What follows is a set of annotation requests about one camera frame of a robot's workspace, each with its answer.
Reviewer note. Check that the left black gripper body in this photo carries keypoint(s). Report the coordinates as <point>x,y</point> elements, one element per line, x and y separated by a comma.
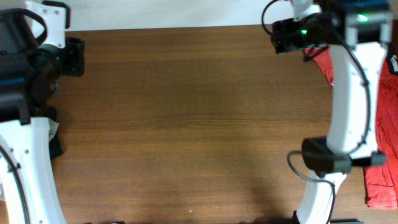
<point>73,56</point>

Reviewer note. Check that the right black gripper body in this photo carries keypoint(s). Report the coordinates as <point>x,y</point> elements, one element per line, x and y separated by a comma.
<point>280,37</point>

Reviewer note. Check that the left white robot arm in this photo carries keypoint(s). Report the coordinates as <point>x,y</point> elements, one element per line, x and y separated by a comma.
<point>29,138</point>

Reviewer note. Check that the folded grey garment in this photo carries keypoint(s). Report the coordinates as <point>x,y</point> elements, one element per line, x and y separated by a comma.
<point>53,127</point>

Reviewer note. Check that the folded black garment left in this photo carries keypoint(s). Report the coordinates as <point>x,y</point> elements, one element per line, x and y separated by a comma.
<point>55,149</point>

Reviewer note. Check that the black garment top right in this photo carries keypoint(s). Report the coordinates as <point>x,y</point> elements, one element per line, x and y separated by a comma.
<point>392,50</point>

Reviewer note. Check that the red t-shirt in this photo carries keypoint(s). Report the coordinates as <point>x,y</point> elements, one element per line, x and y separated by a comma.
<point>381,181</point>

